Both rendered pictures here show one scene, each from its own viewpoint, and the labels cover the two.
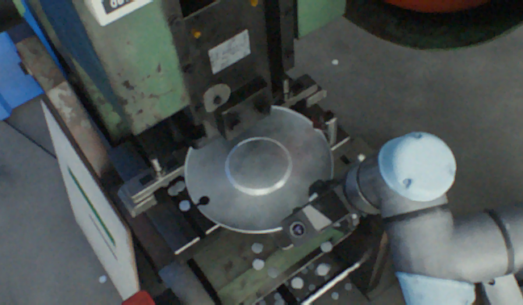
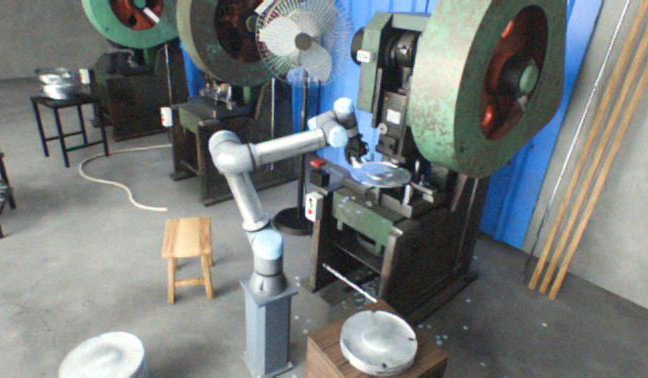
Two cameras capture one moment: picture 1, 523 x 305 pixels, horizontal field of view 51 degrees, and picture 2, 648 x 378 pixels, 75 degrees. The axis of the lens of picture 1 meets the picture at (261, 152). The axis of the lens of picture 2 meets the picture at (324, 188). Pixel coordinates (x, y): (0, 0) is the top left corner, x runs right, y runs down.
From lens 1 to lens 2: 1.74 m
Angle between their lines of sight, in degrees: 60
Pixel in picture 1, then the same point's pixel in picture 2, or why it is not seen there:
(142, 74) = (364, 89)
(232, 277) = (339, 193)
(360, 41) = (576, 339)
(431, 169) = (341, 102)
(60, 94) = not seen: hidden behind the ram
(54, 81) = not seen: hidden behind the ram
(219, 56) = (390, 114)
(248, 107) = (386, 141)
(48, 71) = not seen: hidden behind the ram
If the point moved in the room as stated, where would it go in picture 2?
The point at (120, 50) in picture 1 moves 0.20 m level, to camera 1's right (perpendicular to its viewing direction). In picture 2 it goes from (363, 77) to (378, 87)
